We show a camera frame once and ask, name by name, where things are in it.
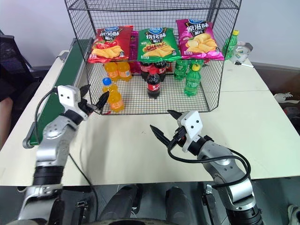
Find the green conveyor belt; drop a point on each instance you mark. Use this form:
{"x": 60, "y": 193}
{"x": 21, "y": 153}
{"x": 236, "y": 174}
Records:
{"x": 68, "y": 70}

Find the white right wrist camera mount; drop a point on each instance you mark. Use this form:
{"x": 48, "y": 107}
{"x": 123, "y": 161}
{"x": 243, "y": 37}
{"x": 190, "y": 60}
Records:
{"x": 192, "y": 125}

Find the magenta potato chips bag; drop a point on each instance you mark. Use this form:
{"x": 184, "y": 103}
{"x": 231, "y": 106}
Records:
{"x": 199, "y": 39}

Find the black office chair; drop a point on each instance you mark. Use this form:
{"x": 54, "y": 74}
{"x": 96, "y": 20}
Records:
{"x": 14, "y": 61}

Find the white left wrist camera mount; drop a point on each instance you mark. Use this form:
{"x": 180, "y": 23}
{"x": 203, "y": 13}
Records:
{"x": 68, "y": 96}

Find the small magenta snack bag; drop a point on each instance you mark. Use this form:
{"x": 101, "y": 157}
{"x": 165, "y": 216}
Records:
{"x": 134, "y": 44}

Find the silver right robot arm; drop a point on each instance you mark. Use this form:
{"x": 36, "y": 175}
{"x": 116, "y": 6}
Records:
{"x": 222, "y": 164}

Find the black metal bracket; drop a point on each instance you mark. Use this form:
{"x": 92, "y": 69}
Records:
{"x": 212, "y": 204}

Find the grey sneaker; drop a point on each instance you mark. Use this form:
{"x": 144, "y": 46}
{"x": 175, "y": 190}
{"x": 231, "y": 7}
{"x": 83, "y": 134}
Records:
{"x": 294, "y": 212}

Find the white sneaker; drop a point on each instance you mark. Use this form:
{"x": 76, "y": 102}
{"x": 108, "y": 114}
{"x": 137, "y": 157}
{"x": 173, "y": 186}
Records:
{"x": 287, "y": 97}

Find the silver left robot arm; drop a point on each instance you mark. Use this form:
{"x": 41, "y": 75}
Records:
{"x": 54, "y": 138}

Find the white marker pen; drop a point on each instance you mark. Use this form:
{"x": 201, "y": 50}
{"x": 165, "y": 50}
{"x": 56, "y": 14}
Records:
{"x": 243, "y": 64}

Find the red potato chips bag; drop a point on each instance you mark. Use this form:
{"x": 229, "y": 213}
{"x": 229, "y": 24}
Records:
{"x": 110, "y": 44}

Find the orange soda bottle blue cap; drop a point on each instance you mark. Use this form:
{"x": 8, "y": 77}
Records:
{"x": 115, "y": 99}

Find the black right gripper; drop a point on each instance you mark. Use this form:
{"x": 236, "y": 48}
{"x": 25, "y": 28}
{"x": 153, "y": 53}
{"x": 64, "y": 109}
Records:
{"x": 180, "y": 137}

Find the green soda bottle yellow cap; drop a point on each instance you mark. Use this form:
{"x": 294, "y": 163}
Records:
{"x": 230, "y": 45}
{"x": 192, "y": 80}

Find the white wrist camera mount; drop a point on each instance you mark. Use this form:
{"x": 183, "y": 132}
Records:
{"x": 192, "y": 125}
{"x": 68, "y": 96}

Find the green potato chips bag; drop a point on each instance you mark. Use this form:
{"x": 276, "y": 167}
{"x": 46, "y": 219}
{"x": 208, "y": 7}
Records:
{"x": 157, "y": 44}

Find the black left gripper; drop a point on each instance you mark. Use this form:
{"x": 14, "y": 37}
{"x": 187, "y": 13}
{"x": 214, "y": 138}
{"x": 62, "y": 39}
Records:
{"x": 87, "y": 108}

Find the cola bottle red cap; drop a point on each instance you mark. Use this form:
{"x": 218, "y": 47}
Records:
{"x": 153, "y": 84}

